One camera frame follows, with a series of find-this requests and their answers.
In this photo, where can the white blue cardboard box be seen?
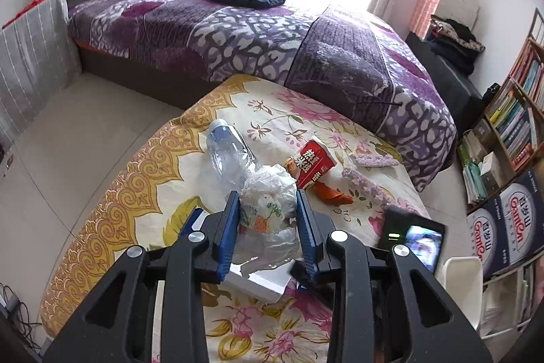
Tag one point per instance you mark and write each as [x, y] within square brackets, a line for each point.
[267, 285]

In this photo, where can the floral bedsheet on table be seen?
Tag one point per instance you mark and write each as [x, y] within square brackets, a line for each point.
[171, 175]

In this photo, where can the black bench with clothes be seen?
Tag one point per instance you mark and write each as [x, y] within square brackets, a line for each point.
[449, 52]

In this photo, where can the orange wrapper scrap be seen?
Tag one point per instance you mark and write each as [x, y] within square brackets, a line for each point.
[329, 195]

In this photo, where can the red paper noodle cup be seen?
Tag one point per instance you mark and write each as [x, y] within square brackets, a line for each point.
[310, 163]

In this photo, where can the purple fuzzy strip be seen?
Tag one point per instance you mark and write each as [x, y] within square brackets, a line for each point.
[377, 197]
[370, 160]

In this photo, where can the grey striped fabric panel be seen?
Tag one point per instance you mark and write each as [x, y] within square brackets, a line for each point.
[38, 59]

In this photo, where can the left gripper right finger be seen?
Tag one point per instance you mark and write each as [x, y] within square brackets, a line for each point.
[384, 303]

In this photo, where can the blue white Ganten carton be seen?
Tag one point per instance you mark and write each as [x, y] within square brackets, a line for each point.
[489, 240]

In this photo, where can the clear plastic water bottle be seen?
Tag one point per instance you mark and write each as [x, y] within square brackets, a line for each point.
[232, 160]

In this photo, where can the pink gift box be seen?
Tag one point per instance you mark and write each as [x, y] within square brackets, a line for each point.
[420, 20]

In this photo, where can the white plastic trash bin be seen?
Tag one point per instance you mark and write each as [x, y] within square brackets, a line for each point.
[462, 278]

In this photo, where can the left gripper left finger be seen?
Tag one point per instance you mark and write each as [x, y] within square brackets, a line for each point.
[114, 322]

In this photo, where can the wooden bookshelf with books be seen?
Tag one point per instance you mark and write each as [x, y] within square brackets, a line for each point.
[507, 138]

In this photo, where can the purple patterned bed quilt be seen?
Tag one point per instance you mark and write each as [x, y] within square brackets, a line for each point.
[351, 61]

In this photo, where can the white plastic bag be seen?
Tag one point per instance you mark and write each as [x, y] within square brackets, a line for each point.
[267, 235]

